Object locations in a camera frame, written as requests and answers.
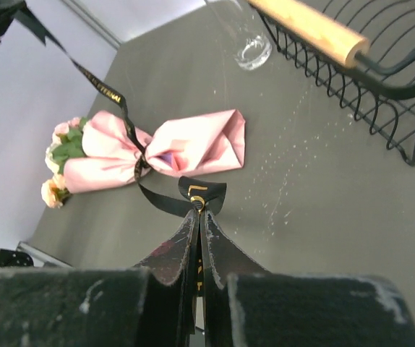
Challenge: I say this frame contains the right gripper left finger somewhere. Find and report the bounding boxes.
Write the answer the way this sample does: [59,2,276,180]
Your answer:
[0,212,197,346]

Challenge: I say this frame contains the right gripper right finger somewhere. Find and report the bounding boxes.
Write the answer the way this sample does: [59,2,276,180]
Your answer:
[200,212,415,346]

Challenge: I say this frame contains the black ribbon gold lettering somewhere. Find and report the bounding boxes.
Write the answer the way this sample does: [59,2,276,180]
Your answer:
[12,0,228,294]

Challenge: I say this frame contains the pink wrapping paper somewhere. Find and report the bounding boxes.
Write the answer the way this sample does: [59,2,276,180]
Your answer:
[64,110,246,194]

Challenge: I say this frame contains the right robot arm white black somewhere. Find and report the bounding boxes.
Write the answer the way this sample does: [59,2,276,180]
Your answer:
[0,212,415,346]

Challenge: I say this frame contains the clear glass vase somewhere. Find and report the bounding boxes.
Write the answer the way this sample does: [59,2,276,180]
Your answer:
[204,0,273,71]

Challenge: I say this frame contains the black wire basket wooden handles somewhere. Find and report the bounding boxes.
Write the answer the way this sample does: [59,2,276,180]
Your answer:
[251,1,415,166]

